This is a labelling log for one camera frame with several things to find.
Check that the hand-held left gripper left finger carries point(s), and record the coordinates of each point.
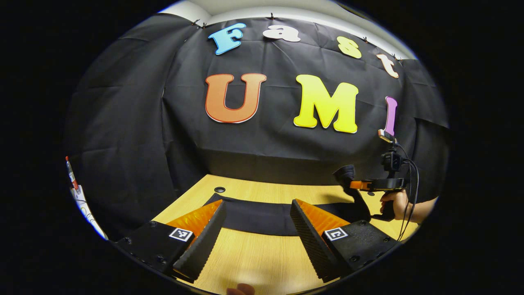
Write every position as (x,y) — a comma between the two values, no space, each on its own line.
(202,246)

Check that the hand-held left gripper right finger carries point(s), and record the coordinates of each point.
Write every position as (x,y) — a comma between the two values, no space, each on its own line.
(309,246)

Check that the dark blue jeans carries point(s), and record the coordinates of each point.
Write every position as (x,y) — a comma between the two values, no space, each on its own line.
(262,217)

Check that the black backdrop cloth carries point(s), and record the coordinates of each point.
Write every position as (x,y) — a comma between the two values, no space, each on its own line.
(266,139)

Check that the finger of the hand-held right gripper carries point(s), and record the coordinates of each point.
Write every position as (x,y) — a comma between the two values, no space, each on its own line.
(360,185)

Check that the white patterned sheet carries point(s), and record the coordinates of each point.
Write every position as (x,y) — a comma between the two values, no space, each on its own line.
(84,203)

